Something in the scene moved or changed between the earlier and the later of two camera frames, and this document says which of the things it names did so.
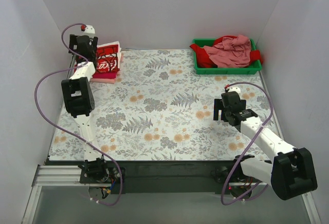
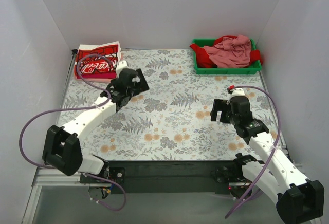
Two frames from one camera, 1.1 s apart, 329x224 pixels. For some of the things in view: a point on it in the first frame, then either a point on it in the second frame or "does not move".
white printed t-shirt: (109, 57) does not move
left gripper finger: (73, 43) -> (142, 86)
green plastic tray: (252, 69) does not move
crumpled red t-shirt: (205, 61) does not move
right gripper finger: (218, 106) does not move
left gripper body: (73, 44) -> (139, 83)
